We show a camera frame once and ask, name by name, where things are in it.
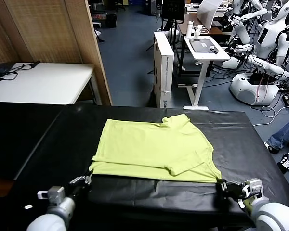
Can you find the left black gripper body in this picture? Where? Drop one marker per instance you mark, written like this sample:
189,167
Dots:
77,191

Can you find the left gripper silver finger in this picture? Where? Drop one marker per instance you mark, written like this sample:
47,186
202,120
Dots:
77,181
89,179

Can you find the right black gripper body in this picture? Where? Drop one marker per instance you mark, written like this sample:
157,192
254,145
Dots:
234,190

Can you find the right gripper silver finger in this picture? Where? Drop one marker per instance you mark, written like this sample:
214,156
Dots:
221,190
224,184

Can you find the lime green t-shirt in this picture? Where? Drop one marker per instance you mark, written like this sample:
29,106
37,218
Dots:
154,144

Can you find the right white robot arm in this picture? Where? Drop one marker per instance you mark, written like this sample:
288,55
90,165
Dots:
274,216

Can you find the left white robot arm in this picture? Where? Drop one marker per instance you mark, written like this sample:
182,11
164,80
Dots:
55,211

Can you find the white humanoid robot raised arm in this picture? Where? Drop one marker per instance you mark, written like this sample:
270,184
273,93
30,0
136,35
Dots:
240,30

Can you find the black plastic table cover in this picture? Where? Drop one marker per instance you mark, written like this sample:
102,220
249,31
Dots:
238,149

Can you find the dark sneaker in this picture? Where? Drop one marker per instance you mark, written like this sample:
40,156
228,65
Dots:
273,150

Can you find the black white striped sneaker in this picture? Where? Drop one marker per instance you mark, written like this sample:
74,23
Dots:
284,164

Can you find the black side table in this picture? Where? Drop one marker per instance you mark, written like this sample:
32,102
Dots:
14,134

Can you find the white rectangular table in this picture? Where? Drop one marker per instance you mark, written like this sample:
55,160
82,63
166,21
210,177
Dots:
50,81

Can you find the black power strip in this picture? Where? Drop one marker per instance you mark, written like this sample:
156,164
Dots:
286,99

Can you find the tall white cardboard box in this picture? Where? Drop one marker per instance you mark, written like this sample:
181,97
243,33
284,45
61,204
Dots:
164,72

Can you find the white standing desk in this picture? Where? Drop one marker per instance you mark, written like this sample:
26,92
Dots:
206,54

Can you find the small black desk device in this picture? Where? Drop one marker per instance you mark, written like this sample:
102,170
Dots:
214,49

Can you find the black flat bag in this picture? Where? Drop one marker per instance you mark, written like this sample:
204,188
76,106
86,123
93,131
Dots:
0,69

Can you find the grey closed laptop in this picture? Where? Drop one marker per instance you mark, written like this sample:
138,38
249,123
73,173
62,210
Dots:
201,45

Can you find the small white floor object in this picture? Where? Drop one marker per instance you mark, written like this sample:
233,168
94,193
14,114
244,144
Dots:
98,34

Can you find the white humanoid robot with base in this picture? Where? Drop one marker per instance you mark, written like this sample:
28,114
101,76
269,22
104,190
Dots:
269,40

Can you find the white cup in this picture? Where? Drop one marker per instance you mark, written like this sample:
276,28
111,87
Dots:
197,33

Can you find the wooden folding screen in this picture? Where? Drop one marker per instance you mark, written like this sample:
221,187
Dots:
50,29

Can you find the brown wooden desk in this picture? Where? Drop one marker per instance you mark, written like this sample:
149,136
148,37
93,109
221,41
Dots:
216,29

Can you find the white water bottle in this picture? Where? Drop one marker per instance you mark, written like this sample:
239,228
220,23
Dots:
189,29

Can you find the black waste bin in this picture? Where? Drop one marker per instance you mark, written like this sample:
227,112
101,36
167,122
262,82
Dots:
112,21

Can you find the white curved panel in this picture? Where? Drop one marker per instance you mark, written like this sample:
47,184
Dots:
206,14

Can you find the black monitor on stand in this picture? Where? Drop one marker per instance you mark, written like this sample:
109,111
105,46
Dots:
173,9

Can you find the right grey wrist camera box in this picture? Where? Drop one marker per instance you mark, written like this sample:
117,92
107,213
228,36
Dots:
254,186

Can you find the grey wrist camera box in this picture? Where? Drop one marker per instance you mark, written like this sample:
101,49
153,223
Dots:
54,192
254,186

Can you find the left grey wrist camera box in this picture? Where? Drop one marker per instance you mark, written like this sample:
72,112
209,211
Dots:
54,192

